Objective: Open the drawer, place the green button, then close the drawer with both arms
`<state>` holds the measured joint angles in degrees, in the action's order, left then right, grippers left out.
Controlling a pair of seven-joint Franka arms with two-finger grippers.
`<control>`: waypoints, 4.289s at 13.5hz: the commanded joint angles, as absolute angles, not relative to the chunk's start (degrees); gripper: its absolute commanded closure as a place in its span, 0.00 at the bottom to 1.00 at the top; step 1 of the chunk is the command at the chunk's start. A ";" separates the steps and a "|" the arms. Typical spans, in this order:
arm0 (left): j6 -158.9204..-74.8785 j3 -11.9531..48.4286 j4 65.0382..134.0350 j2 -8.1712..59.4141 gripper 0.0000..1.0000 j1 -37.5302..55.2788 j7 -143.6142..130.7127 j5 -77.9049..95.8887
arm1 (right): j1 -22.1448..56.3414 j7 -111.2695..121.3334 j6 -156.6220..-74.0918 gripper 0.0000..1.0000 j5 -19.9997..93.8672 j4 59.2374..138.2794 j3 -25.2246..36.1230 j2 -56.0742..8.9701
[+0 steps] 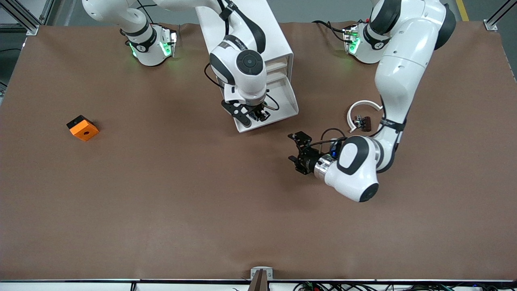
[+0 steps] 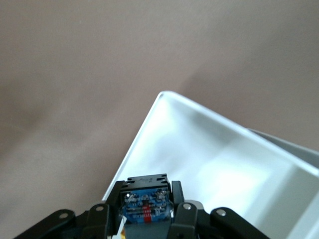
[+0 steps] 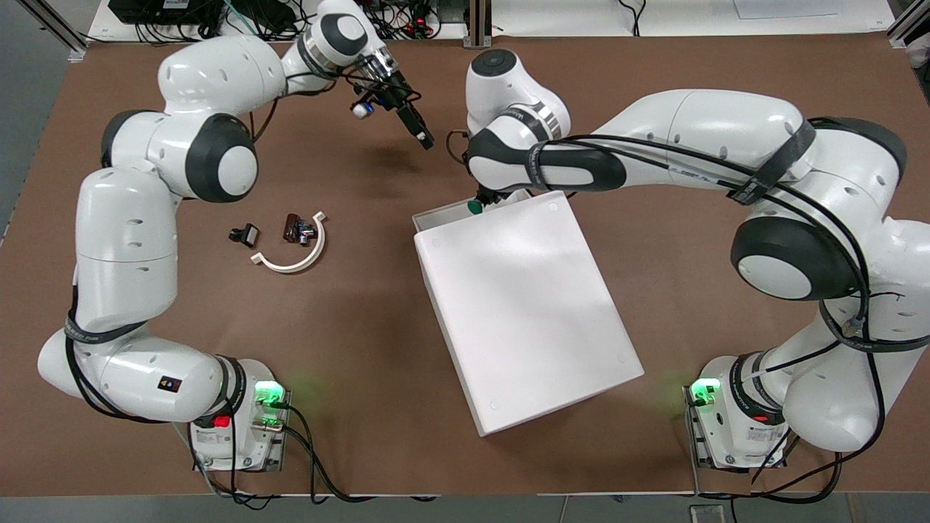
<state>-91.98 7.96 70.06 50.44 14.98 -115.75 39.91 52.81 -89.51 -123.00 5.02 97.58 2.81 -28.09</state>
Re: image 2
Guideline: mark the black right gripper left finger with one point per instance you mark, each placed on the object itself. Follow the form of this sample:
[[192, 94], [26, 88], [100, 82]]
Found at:
[[98, 219]]

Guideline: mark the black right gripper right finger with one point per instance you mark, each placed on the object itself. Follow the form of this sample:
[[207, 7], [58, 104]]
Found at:
[[185, 219]]

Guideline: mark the white plastic bin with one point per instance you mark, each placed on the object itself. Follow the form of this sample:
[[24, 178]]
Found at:
[[211, 161]]

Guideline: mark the brown table cover sheet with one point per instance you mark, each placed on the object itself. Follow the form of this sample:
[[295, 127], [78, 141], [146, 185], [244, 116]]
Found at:
[[74, 74]]

